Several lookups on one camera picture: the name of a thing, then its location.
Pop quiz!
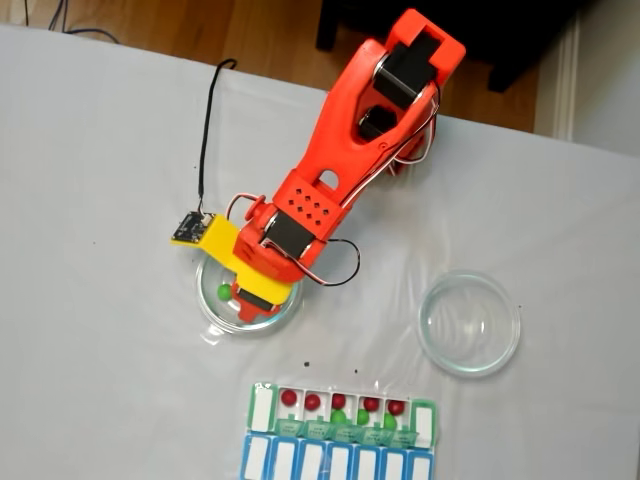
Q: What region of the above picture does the blue green pill organizer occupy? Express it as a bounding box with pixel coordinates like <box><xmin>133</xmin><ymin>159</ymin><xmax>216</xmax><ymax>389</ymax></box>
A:
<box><xmin>242</xmin><ymin>382</ymin><xmax>441</xmax><ymax>480</ymax></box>

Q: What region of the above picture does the clear glass bowl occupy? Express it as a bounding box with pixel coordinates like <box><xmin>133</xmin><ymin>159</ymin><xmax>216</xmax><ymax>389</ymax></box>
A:
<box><xmin>193</xmin><ymin>249</ymin><xmax>304</xmax><ymax>339</ymax></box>
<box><xmin>417</xmin><ymin>269</ymin><xmax>521</xmax><ymax>377</ymax></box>

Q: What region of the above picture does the white table cloth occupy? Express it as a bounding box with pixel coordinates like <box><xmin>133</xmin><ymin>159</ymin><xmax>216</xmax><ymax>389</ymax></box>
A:
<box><xmin>0</xmin><ymin>24</ymin><xmax>640</xmax><ymax>480</ymax></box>

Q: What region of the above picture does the dark wooden furniture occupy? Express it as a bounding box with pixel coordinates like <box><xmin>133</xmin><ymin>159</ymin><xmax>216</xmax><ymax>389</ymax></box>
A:
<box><xmin>314</xmin><ymin>0</ymin><xmax>601</xmax><ymax>94</ymax></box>

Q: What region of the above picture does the white door trim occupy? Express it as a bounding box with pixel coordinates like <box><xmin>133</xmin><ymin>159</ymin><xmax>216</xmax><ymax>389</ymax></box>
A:
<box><xmin>552</xmin><ymin>19</ymin><xmax>582</xmax><ymax>142</ymax></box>

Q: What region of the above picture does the black camera circuit board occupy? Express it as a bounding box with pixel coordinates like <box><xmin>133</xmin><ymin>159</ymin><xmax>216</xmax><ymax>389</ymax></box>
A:
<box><xmin>172</xmin><ymin>210</ymin><xmax>217</xmax><ymax>241</ymax></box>

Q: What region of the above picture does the red white black servo wire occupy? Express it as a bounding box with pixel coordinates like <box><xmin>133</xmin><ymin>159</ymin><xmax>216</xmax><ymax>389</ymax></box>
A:
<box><xmin>339</xmin><ymin>79</ymin><xmax>444</xmax><ymax>209</ymax></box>
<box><xmin>299</xmin><ymin>238</ymin><xmax>363</xmax><ymax>288</ymax></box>
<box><xmin>230</xmin><ymin>192</ymin><xmax>266</xmax><ymax>217</ymax></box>

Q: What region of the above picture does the black camera cable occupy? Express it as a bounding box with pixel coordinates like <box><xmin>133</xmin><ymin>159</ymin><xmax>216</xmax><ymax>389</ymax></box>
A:
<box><xmin>196</xmin><ymin>58</ymin><xmax>238</xmax><ymax>216</ymax></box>

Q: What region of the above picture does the thin black floor cable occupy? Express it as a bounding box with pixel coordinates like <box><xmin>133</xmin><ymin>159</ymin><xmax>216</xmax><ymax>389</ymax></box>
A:
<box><xmin>48</xmin><ymin>0</ymin><xmax>121</xmax><ymax>46</ymax></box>

